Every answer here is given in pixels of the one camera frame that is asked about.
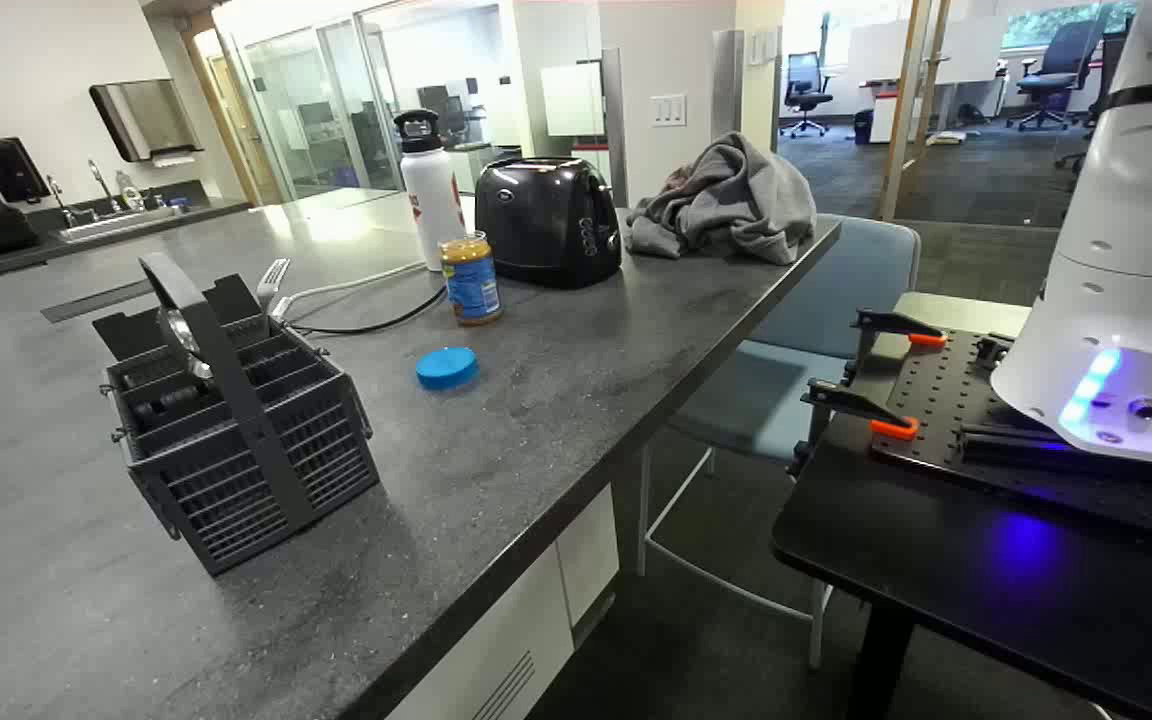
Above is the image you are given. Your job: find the silver spoon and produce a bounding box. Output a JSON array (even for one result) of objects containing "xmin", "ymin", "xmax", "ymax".
[{"xmin": 152, "ymin": 310, "xmax": 217, "ymax": 359}]

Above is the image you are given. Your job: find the grey crumpled cloth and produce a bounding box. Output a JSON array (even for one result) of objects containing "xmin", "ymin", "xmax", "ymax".
[{"xmin": 619, "ymin": 132, "xmax": 821, "ymax": 273}]

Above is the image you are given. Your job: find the paper towel dispenser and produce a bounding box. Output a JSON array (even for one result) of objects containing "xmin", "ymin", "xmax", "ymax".
[{"xmin": 83, "ymin": 78, "xmax": 203, "ymax": 169}]

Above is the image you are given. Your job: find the dark grey cutlery basket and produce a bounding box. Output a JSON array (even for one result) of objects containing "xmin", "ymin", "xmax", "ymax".
[{"xmin": 90, "ymin": 254, "xmax": 385, "ymax": 579}]

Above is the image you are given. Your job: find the black office chair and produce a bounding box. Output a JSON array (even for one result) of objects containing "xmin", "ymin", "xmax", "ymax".
[
  {"xmin": 781, "ymin": 48, "xmax": 835, "ymax": 140},
  {"xmin": 1011, "ymin": 16, "xmax": 1108, "ymax": 132}
]

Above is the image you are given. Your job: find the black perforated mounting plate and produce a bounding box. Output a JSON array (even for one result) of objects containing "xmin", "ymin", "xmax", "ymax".
[{"xmin": 864, "ymin": 327, "xmax": 1152, "ymax": 551}]

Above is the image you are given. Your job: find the white bottle with black cap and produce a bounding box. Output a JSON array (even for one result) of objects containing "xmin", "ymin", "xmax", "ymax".
[{"xmin": 394, "ymin": 107, "xmax": 471, "ymax": 277}]

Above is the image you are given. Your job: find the black toaster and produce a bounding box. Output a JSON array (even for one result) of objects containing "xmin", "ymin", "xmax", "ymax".
[{"xmin": 471, "ymin": 152, "xmax": 623, "ymax": 292}]

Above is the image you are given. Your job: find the blue upholstered chair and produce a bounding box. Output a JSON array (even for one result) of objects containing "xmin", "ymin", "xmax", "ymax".
[{"xmin": 640, "ymin": 213, "xmax": 930, "ymax": 672}]

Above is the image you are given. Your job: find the black clamp with orange handle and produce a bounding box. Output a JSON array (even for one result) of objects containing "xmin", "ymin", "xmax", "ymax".
[
  {"xmin": 799, "ymin": 379, "xmax": 930, "ymax": 451},
  {"xmin": 852, "ymin": 310, "xmax": 951, "ymax": 369}
]

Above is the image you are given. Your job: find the black cable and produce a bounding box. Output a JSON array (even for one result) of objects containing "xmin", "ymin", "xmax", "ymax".
[{"xmin": 293, "ymin": 281, "xmax": 454, "ymax": 340}]

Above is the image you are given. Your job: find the sink faucet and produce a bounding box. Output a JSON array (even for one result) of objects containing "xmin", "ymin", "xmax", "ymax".
[{"xmin": 81, "ymin": 157, "xmax": 125, "ymax": 222}]

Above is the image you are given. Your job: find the peanut butter jar blue label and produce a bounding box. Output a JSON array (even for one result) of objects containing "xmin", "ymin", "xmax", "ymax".
[{"xmin": 435, "ymin": 231, "xmax": 506, "ymax": 333}]

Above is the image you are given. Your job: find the blue round lid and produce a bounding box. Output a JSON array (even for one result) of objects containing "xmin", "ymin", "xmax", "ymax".
[{"xmin": 412, "ymin": 345, "xmax": 485, "ymax": 398}]

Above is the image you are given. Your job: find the black robot table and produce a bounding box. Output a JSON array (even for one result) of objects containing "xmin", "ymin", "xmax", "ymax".
[{"xmin": 770, "ymin": 419, "xmax": 1152, "ymax": 720}]

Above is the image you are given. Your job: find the white light switch plate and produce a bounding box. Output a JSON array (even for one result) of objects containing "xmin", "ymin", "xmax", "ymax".
[{"xmin": 650, "ymin": 87, "xmax": 694, "ymax": 132}]

